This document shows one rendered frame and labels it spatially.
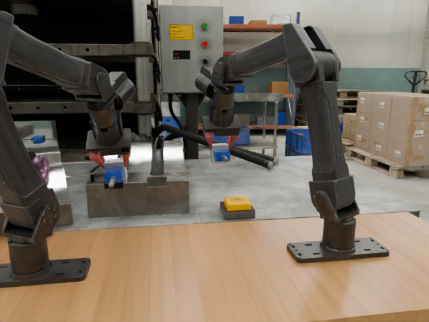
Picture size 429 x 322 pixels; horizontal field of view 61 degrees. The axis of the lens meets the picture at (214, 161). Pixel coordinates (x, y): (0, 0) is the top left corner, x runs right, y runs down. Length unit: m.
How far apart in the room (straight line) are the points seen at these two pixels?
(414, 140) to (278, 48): 3.91
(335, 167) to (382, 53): 7.89
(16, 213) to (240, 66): 0.56
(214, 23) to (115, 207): 1.11
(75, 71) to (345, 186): 0.57
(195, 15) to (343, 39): 6.62
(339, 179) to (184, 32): 1.22
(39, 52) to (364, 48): 7.97
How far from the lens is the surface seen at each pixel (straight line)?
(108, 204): 0.97
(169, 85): 1.78
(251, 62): 0.87
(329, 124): 0.75
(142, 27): 1.66
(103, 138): 0.86
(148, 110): 1.64
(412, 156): 4.67
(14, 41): 0.66
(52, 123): 1.79
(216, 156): 1.03
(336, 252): 0.78
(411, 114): 4.59
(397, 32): 8.76
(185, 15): 1.80
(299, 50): 0.75
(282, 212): 1.00
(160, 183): 1.00
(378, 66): 8.57
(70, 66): 0.74
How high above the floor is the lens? 1.16
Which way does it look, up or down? 13 degrees down
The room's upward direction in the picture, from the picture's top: straight up
